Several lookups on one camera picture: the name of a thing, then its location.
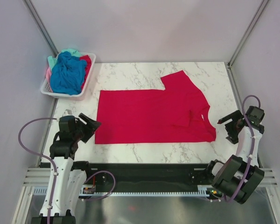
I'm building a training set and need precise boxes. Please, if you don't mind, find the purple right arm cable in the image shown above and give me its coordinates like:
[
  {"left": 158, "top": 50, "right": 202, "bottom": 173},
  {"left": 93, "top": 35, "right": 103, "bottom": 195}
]
[{"left": 224, "top": 94, "right": 263, "bottom": 203}]

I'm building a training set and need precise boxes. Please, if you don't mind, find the white plastic laundry basket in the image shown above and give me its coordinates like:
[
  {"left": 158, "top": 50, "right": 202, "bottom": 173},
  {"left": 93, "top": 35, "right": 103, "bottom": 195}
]
[{"left": 41, "top": 49, "right": 96, "bottom": 100}]

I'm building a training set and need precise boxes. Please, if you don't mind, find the pink t shirt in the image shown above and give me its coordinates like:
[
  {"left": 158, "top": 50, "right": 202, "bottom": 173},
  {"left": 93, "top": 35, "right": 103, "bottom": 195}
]
[{"left": 45, "top": 67, "right": 52, "bottom": 82}]

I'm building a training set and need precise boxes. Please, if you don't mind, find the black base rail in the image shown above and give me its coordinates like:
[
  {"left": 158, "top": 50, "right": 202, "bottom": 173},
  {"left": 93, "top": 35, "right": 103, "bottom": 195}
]
[{"left": 73, "top": 162, "right": 214, "bottom": 192}]

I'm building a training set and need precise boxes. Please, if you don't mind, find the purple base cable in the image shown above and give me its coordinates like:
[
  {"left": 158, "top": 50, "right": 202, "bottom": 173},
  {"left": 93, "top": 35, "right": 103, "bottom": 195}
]
[
  {"left": 78, "top": 170, "right": 116, "bottom": 203},
  {"left": 204, "top": 196, "right": 224, "bottom": 203}
]

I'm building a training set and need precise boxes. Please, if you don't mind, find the teal t shirt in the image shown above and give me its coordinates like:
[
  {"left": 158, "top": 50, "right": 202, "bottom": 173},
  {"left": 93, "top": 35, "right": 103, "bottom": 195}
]
[{"left": 47, "top": 48, "right": 81, "bottom": 70}]

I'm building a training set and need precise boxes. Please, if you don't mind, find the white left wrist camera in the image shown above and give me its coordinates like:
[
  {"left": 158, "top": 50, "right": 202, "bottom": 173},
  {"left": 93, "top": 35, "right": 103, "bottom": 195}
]
[{"left": 62, "top": 109, "right": 73, "bottom": 118}]

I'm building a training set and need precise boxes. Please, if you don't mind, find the aluminium frame post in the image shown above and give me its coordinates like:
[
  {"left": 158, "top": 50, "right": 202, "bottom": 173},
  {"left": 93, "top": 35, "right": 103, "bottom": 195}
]
[
  {"left": 23, "top": 0, "right": 59, "bottom": 56},
  {"left": 226, "top": 0, "right": 271, "bottom": 70}
]

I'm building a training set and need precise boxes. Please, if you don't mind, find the red t shirt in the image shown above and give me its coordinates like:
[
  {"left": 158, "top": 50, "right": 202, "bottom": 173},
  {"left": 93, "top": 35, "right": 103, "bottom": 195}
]
[
  {"left": 95, "top": 70, "right": 217, "bottom": 144},
  {"left": 79, "top": 55, "right": 92, "bottom": 76}
]

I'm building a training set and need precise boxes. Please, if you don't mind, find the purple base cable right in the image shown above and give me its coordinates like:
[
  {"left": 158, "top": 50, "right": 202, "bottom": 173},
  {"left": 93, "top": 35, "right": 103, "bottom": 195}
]
[{"left": 204, "top": 196, "right": 224, "bottom": 203}]

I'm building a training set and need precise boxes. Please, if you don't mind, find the right aluminium frame post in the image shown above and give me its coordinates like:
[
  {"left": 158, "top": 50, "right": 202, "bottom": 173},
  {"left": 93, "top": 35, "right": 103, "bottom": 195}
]
[{"left": 226, "top": 0, "right": 271, "bottom": 70}]

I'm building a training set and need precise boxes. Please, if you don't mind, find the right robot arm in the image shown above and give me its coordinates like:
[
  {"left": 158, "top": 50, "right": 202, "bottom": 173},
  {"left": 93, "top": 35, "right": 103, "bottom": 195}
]
[{"left": 204, "top": 106, "right": 265, "bottom": 204}]

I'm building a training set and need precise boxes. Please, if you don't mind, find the blue t shirt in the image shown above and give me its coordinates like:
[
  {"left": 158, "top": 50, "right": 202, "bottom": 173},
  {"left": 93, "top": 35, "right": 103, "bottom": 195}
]
[{"left": 50, "top": 51, "right": 86, "bottom": 95}]

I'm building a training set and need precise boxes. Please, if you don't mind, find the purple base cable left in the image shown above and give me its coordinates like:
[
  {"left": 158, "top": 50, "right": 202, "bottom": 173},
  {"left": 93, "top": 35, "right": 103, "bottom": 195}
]
[{"left": 78, "top": 170, "right": 116, "bottom": 203}]

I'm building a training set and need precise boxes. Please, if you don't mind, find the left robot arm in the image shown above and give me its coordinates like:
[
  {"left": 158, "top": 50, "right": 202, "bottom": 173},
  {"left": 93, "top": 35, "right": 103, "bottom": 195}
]
[{"left": 31, "top": 113, "right": 101, "bottom": 224}]

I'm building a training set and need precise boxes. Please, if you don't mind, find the left aluminium frame post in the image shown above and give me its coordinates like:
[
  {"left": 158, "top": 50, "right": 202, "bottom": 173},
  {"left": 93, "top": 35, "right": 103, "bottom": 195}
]
[{"left": 23, "top": 0, "right": 59, "bottom": 56}]

